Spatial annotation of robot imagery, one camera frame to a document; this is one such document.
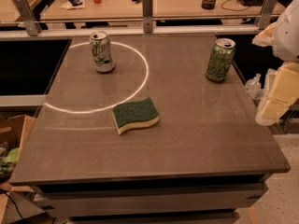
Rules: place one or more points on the middle metal bracket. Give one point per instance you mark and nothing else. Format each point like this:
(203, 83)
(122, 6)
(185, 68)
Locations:
(147, 12)

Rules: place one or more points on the green bag in box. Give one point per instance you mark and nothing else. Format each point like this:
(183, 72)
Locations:
(8, 160)

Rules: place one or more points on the right metal bracket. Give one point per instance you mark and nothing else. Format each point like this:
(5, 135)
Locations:
(263, 20)

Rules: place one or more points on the metal bracket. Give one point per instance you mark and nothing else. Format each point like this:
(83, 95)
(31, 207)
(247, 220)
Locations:
(147, 12)
(31, 25)
(263, 20)

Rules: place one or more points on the black mesh cup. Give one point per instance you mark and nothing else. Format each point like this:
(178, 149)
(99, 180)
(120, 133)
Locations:
(208, 4)

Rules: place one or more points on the left metal bracket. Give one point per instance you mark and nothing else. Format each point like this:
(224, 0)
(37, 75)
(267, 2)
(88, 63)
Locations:
(31, 25)

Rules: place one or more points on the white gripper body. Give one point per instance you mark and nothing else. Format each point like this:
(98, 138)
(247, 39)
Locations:
(288, 36)

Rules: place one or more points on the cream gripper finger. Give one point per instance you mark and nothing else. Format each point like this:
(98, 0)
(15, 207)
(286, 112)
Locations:
(265, 37)
(281, 90)

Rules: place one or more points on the cardboard box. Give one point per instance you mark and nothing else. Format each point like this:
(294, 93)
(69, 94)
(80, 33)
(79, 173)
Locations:
(15, 201)

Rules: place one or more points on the green yellow sponge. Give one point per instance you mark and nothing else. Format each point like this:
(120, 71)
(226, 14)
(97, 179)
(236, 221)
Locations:
(135, 115)

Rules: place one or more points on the clear plastic bottle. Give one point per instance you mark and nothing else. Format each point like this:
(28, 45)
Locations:
(253, 86)

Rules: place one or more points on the green soda can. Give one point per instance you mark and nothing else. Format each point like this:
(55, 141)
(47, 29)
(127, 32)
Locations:
(220, 60)

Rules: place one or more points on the white 7up can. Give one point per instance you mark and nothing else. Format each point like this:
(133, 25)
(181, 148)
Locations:
(101, 51)

